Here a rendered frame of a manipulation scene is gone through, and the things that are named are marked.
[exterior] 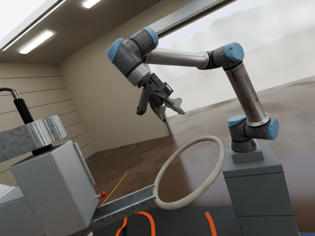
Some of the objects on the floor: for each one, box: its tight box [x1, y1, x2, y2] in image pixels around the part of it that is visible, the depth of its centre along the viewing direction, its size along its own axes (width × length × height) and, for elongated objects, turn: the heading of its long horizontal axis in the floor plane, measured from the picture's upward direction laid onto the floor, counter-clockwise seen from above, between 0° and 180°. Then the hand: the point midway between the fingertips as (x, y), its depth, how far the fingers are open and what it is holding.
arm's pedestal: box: [222, 142, 301, 236], centre depth 146 cm, size 50×50×85 cm
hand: (173, 120), depth 67 cm, fingers open, 14 cm apart
